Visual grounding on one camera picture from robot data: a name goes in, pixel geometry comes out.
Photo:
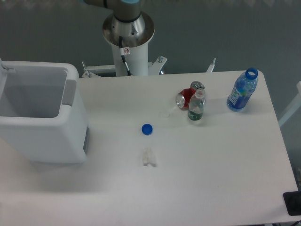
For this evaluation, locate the white trash can lid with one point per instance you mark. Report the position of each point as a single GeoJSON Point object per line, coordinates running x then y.
{"type": "Point", "coordinates": [4, 72]}

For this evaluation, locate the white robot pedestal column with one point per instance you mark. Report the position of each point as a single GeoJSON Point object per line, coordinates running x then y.
{"type": "Point", "coordinates": [136, 58]}

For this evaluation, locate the blue plastic drink bottle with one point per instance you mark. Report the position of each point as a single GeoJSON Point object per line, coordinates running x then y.
{"type": "Point", "coordinates": [244, 87]}

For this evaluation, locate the white frame at right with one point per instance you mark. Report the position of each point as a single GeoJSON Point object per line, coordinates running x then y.
{"type": "Point", "coordinates": [291, 108]}

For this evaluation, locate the black device at edge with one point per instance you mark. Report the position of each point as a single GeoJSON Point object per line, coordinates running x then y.
{"type": "Point", "coordinates": [293, 202]}

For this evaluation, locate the white pedestal foot bracket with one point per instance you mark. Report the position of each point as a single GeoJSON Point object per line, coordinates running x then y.
{"type": "Point", "coordinates": [154, 68]}

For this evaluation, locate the blue bottle cap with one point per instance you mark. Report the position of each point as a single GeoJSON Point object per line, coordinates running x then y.
{"type": "Point", "coordinates": [147, 129]}

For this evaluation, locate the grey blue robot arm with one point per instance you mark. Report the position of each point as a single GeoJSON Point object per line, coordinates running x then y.
{"type": "Point", "coordinates": [128, 25]}

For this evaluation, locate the crushed red soda can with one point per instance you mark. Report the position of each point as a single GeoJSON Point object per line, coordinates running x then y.
{"type": "Point", "coordinates": [183, 98]}

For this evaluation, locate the white trash can body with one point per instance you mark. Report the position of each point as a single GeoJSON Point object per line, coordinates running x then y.
{"type": "Point", "coordinates": [42, 114]}

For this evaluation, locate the clear green label bottle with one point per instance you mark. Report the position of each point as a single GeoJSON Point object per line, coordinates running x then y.
{"type": "Point", "coordinates": [197, 105]}

